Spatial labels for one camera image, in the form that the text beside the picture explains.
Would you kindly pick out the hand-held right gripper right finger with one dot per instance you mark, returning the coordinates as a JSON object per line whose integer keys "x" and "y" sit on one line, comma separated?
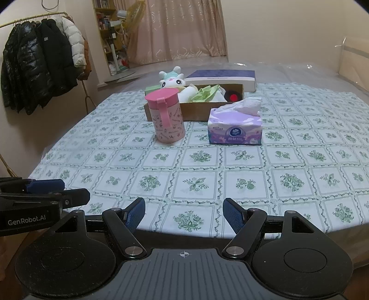
{"x": 233, "y": 215}

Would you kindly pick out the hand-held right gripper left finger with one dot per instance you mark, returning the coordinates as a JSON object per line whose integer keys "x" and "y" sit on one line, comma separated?
{"x": 135, "y": 215}

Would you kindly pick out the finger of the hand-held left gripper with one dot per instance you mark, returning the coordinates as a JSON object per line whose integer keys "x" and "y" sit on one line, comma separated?
{"x": 75, "y": 197}
{"x": 43, "y": 185}

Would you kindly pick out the brown cardboard box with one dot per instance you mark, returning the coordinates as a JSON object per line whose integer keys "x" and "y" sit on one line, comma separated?
{"x": 196, "y": 111}

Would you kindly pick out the black round pad red centre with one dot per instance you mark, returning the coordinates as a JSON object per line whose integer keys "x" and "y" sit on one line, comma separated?
{"x": 233, "y": 97}

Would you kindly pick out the light green cloth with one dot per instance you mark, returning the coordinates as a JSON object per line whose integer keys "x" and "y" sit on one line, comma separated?
{"x": 206, "y": 93}

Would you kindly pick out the large white cloth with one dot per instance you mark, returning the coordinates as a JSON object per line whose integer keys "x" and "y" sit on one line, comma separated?
{"x": 187, "y": 93}

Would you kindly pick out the purple tissue pack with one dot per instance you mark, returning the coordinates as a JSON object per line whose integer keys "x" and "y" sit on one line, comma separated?
{"x": 233, "y": 127}

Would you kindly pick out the pink patterned bottle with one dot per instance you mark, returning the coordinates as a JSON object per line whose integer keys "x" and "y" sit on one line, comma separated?
{"x": 170, "y": 127}

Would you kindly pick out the glossy black puffer jacket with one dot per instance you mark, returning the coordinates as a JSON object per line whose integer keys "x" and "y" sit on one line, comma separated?
{"x": 20, "y": 66}

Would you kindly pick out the small green box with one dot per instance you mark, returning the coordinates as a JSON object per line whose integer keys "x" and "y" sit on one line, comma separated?
{"x": 151, "y": 89}

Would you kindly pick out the matte black jacket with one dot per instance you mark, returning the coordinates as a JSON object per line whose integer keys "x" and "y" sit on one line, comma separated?
{"x": 54, "y": 57}

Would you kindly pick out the brown jacket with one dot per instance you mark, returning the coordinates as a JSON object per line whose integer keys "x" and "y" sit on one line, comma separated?
{"x": 87, "y": 60}

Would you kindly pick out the white rabbit plush toy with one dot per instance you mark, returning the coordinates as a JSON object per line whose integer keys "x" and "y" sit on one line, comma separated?
{"x": 171, "y": 83}

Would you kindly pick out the blue and white flat box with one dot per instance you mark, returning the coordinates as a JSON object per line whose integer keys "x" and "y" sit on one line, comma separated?
{"x": 222, "y": 74}

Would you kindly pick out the white puffer jacket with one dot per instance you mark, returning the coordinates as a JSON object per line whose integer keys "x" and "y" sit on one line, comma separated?
{"x": 75, "y": 40}

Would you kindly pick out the golden clothes rack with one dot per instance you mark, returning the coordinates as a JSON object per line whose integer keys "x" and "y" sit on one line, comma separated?
{"x": 28, "y": 18}

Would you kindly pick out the wooden bookshelf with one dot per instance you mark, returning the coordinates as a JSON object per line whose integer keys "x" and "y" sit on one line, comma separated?
{"x": 102, "y": 17}

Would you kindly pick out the standing fan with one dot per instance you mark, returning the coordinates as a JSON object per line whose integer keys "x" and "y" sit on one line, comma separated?
{"x": 135, "y": 17}

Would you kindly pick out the pink patterned curtain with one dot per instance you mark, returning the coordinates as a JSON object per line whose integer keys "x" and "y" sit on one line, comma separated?
{"x": 184, "y": 26}

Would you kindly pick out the beige bed headboard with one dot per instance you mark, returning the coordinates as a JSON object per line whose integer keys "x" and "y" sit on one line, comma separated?
{"x": 356, "y": 60}

